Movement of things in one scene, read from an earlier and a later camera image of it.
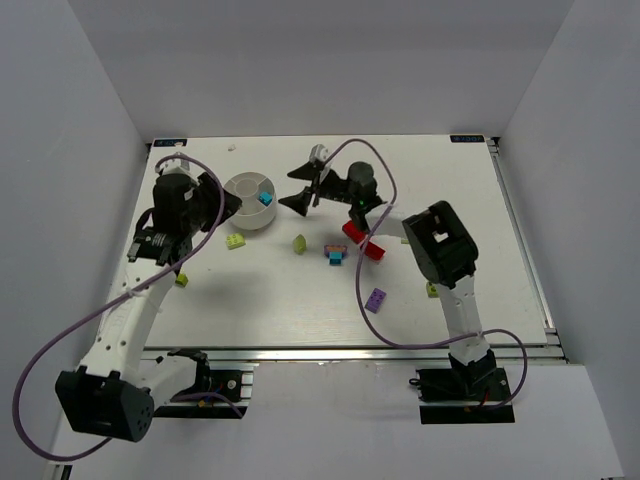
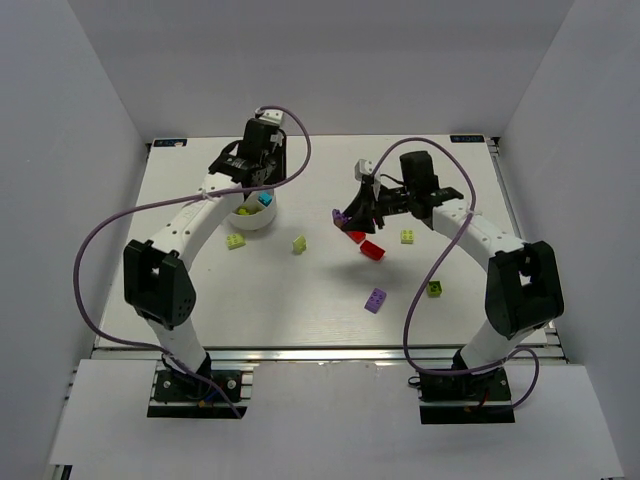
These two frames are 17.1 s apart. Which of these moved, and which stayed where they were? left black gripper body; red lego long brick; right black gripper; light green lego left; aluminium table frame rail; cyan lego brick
Moved: right black gripper; left black gripper body
Stayed: light green lego left; cyan lego brick; red lego long brick; aluminium table frame rail
